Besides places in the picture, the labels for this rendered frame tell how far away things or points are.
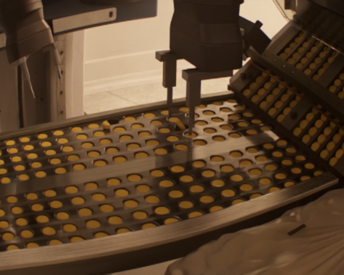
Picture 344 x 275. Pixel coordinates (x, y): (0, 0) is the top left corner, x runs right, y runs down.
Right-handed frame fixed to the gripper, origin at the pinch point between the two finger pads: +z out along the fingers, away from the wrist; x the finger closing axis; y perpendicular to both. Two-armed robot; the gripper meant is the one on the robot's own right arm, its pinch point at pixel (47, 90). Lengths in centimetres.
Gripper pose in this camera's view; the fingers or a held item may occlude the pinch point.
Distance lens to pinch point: 80.6
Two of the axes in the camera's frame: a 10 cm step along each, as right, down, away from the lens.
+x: -7.6, 3.8, -5.3
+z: 3.2, 9.2, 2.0
